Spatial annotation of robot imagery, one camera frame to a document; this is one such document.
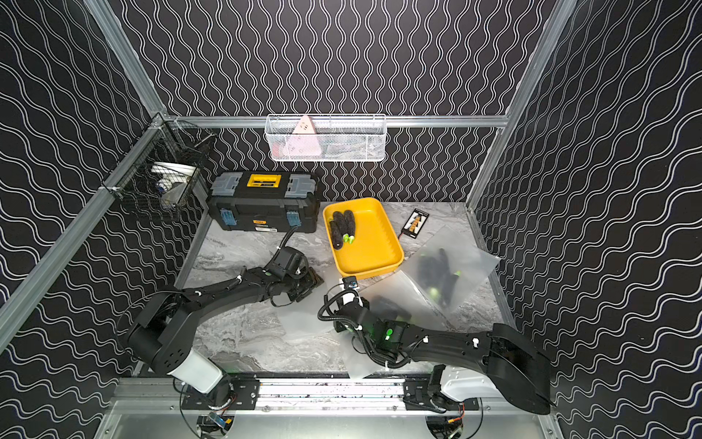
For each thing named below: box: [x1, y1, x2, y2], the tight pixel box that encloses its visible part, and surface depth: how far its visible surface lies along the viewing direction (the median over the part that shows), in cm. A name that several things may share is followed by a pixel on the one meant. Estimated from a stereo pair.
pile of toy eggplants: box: [329, 209, 356, 250], surface depth 112 cm
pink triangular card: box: [281, 115, 323, 157], surface depth 92 cm
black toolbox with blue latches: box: [207, 171, 320, 234], surface depth 105 cm
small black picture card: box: [401, 208, 430, 240], surface depth 115 cm
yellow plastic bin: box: [322, 197, 405, 280], surface depth 109 cm
